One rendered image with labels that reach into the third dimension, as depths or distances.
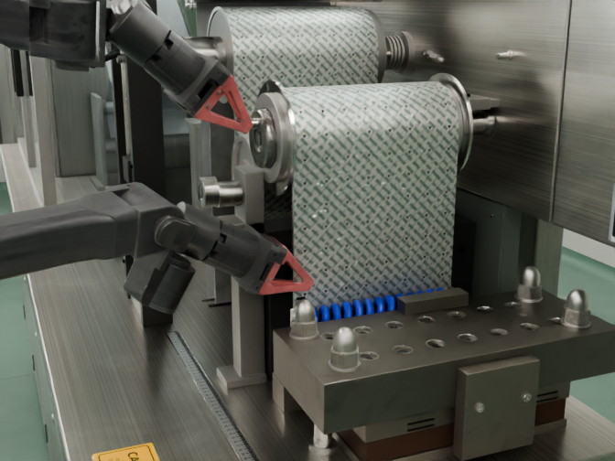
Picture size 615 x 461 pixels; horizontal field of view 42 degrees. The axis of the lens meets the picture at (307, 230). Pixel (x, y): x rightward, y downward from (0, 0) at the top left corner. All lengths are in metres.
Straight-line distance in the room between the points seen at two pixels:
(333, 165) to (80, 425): 0.46
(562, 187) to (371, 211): 0.24
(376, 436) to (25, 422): 2.21
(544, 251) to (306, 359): 0.60
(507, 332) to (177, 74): 0.50
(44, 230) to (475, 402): 0.50
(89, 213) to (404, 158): 0.42
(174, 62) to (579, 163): 0.50
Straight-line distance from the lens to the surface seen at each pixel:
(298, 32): 1.24
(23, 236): 0.81
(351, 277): 1.06
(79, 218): 0.84
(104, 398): 1.15
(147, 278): 0.94
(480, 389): 0.94
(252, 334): 1.13
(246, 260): 0.97
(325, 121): 1.00
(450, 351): 0.95
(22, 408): 3.13
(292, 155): 0.97
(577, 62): 1.04
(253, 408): 1.09
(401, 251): 1.08
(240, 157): 1.19
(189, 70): 0.96
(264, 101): 1.04
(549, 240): 1.40
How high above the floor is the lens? 1.42
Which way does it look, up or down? 16 degrees down
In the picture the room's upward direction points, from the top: straight up
